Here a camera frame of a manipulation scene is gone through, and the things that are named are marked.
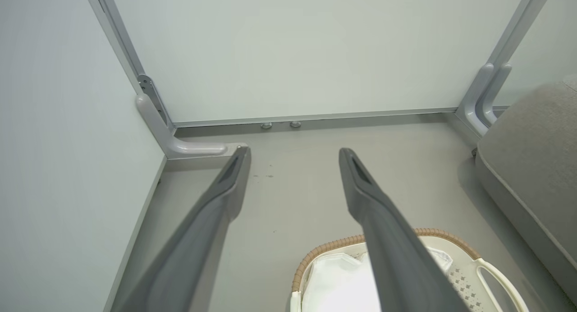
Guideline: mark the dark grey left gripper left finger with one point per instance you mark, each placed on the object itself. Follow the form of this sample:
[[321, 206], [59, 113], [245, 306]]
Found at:
[[194, 240]]

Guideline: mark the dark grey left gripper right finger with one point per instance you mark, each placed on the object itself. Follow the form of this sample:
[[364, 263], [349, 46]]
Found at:
[[387, 240]]

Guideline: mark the grey fabric sofa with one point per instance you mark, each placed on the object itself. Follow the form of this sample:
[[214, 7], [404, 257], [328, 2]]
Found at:
[[532, 167]]

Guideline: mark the white basket liner cloth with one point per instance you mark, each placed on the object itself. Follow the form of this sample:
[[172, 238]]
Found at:
[[336, 280]]

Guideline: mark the white laundry basket, woven rim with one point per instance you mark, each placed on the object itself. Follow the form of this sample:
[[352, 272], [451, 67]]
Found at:
[[469, 276]]

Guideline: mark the long grey partition foot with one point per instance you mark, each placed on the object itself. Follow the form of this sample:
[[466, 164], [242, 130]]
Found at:
[[194, 147]]

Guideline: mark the small round levelling foot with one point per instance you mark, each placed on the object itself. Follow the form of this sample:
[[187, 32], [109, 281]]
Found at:
[[266, 125], [295, 124]]

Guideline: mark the grey curved partition foot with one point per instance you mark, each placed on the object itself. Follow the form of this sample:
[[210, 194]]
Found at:
[[473, 100], [493, 95]]

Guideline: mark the grey partition bottom rail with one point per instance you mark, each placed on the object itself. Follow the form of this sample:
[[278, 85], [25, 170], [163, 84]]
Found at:
[[315, 116]]

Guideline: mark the grey partition post with hinge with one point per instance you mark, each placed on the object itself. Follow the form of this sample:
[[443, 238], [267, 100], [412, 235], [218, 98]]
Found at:
[[119, 37]]

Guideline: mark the grey double partition post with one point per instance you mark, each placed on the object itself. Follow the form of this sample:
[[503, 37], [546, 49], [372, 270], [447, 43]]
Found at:
[[518, 28]]

